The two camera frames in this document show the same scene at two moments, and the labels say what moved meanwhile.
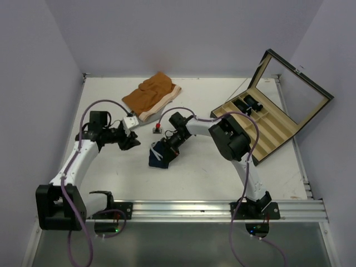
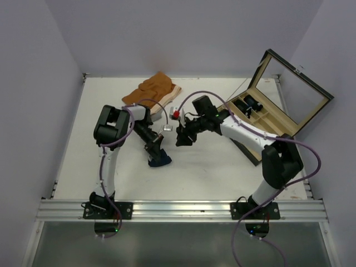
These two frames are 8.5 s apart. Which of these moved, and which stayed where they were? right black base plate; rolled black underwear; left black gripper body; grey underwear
Moved: left black gripper body
Stayed: right black base plate; rolled black underwear; grey underwear
